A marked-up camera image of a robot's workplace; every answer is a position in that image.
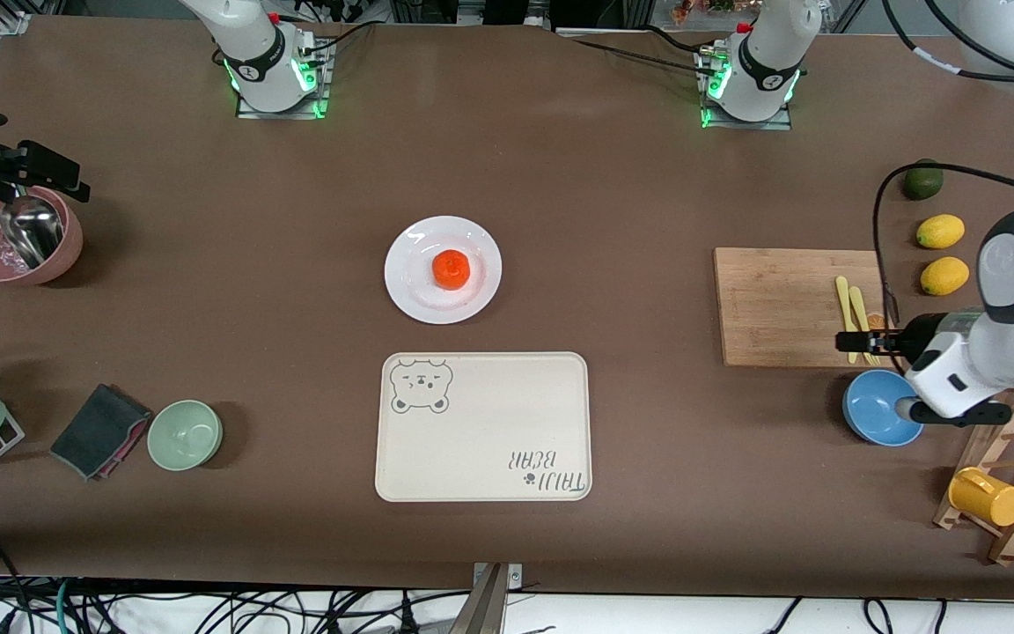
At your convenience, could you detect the white round plate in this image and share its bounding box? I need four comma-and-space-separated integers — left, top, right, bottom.
384, 216, 503, 325

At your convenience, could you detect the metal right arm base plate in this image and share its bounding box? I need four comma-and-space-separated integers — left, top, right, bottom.
234, 40, 332, 120

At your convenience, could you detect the metal table edge bracket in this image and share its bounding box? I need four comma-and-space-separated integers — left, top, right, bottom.
445, 564, 524, 634

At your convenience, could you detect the black base cable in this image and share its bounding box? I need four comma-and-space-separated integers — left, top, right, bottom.
573, 26, 710, 73
309, 22, 376, 67

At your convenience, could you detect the yellow lemon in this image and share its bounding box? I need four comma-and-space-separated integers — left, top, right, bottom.
920, 256, 970, 297
915, 214, 966, 250

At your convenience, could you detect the wooden mug rack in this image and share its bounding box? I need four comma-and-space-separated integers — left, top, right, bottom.
932, 387, 1014, 566

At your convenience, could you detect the cream tray with bear print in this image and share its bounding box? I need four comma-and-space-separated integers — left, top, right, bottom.
375, 351, 592, 503

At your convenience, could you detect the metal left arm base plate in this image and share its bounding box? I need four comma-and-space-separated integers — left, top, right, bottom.
696, 44, 794, 131

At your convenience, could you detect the dark green avocado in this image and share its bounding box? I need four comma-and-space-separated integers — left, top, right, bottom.
901, 158, 945, 202

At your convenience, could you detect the yellow mug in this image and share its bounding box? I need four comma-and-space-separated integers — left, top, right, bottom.
948, 467, 1014, 527

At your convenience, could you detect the yellow plastic fork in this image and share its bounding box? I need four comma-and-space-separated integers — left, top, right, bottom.
849, 286, 881, 366

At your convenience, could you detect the dark folded cloth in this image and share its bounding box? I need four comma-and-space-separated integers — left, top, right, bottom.
49, 383, 153, 482

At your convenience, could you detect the black left base cable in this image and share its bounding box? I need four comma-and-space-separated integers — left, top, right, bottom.
573, 26, 710, 73

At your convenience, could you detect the orange mandarin fruit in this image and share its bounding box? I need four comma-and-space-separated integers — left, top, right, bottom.
430, 249, 473, 291

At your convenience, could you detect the black right base cable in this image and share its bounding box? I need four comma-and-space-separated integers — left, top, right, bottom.
309, 22, 376, 67

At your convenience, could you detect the wooden cutting board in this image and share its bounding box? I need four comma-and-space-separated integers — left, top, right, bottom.
714, 247, 902, 368

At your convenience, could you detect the yellow plastic knife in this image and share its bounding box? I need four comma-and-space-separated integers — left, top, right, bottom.
835, 276, 860, 365

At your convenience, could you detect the blue bowl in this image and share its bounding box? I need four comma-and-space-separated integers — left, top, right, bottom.
842, 369, 926, 447

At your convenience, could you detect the light green bowl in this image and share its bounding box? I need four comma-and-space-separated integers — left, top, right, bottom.
147, 400, 224, 472

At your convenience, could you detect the metal scoop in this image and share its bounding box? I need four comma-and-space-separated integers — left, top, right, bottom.
0, 192, 65, 269

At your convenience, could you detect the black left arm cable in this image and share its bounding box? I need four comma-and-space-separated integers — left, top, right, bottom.
872, 0, 1014, 331

